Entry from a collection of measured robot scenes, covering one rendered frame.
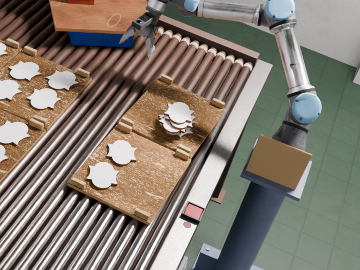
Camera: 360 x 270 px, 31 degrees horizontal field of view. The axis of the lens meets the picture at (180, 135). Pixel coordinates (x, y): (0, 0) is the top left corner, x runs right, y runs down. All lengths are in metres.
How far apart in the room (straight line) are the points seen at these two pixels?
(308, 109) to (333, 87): 2.59
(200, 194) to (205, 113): 0.49
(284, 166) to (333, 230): 1.35
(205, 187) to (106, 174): 0.41
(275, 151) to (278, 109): 2.04
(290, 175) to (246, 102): 0.50
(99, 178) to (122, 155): 0.16
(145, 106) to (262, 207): 0.69
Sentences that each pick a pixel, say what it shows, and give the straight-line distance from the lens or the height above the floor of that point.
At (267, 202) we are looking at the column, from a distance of 2.96.
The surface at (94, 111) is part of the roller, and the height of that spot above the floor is 0.92.
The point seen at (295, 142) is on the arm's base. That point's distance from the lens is 2.79.
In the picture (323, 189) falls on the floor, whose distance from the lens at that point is 4.30.
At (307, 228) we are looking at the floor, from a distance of 4.01.
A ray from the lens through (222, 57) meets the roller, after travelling 3.40.
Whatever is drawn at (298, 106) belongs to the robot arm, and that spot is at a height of 1.24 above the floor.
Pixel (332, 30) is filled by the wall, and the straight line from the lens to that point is 5.50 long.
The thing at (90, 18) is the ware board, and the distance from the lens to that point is 3.21.
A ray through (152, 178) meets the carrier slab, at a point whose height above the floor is 0.94.
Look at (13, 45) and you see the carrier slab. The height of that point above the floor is 0.95.
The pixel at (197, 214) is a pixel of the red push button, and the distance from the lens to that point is 2.51.
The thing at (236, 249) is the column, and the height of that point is 0.36.
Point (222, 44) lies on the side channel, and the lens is 3.44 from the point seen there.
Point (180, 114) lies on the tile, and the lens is 2.78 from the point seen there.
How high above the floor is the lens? 2.73
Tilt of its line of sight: 40 degrees down
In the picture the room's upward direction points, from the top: 17 degrees clockwise
